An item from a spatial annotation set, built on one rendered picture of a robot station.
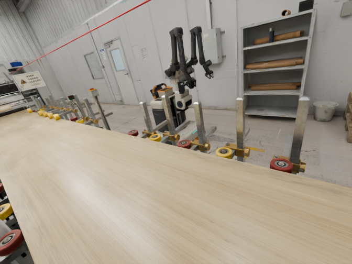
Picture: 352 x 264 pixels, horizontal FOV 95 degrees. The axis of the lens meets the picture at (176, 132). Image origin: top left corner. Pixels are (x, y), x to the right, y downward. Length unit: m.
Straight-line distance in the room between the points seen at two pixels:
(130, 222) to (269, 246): 0.43
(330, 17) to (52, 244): 3.59
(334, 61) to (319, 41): 0.36
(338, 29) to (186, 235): 3.27
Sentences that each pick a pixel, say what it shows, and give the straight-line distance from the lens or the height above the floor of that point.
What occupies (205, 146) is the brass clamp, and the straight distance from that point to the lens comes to 1.08.
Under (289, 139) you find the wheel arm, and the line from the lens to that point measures 1.17.
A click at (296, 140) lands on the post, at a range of 0.89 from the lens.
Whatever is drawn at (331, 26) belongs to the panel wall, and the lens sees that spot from 3.43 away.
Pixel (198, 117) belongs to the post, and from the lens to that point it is 0.99.
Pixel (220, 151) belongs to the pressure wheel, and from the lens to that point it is 0.87.
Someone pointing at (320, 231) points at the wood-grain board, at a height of 0.90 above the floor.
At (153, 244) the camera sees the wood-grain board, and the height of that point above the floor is 0.90.
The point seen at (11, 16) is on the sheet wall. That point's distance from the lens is 11.83.
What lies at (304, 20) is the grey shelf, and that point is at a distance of 3.42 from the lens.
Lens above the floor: 1.40
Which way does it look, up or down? 26 degrees down
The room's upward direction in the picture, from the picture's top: 12 degrees counter-clockwise
